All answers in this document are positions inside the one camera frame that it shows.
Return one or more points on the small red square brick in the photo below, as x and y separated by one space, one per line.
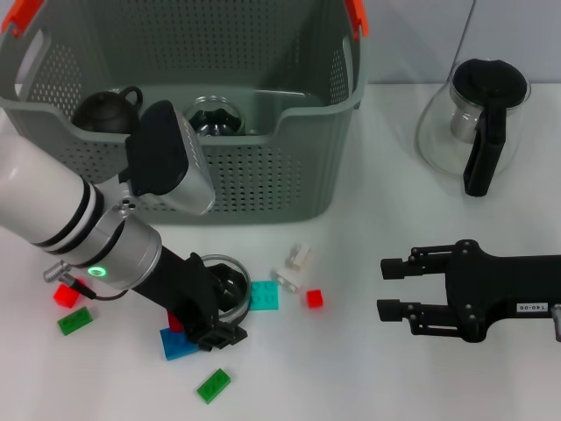
314 299

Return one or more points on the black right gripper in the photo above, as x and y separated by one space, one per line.
495 285

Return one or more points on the bright red sloped brick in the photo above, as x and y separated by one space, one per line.
66 297

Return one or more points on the teal square plate brick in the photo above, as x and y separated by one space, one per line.
264 296

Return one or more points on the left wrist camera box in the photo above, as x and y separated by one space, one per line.
166 158

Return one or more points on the dark red long brick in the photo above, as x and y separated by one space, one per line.
174 323

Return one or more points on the glass pitcher black lid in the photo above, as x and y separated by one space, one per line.
482 162

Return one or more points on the blue square plate brick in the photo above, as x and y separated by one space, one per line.
175 347

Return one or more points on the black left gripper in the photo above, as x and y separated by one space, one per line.
184 289

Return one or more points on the white toy brick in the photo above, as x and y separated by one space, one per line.
300 256
289 280

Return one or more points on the grey perforated storage bin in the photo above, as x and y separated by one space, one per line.
271 184

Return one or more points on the dark brown clay teapot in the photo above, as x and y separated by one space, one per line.
105 113

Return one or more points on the green rectangular brick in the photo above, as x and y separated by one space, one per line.
75 321
214 386

